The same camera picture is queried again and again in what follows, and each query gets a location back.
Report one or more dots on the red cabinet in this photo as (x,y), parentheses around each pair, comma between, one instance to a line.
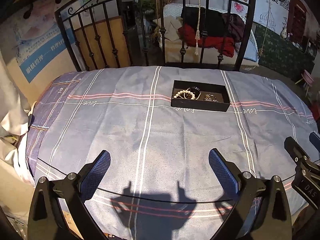
(297,22)

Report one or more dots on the pink stool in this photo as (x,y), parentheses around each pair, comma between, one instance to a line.
(308,78)

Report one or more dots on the maroon cloth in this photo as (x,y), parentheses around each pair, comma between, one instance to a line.
(236,25)

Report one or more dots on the red cloth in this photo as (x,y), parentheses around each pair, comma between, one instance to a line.
(217,43)

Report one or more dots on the white vase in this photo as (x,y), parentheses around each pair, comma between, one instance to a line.
(283,33)

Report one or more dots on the black iron bed frame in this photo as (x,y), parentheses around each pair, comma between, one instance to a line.
(112,52)

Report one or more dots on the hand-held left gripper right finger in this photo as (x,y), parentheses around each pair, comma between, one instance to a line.
(222,172)

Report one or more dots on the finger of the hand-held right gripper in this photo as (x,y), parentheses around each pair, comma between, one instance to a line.
(315,140)
(293,148)

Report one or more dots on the wooden board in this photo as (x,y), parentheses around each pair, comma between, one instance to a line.
(100,42)

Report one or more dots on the light blue cushion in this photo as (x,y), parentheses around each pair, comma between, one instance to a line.
(250,55)

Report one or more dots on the green patterned cloth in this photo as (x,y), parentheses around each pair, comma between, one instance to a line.
(277,47)

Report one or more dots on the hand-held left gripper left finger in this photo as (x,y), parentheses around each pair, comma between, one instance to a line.
(97,172)

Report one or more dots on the white curtain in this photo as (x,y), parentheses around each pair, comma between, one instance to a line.
(11,110)

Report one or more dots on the black cloth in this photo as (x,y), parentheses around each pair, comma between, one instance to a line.
(195,17)

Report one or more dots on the pile of clothes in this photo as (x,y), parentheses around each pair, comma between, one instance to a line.
(172,8)

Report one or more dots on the beige cushion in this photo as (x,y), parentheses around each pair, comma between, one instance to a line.
(173,31)

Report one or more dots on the black rectangular box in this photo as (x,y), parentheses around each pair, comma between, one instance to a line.
(185,103)

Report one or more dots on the blue wall poster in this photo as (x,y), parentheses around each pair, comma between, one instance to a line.
(37,47)

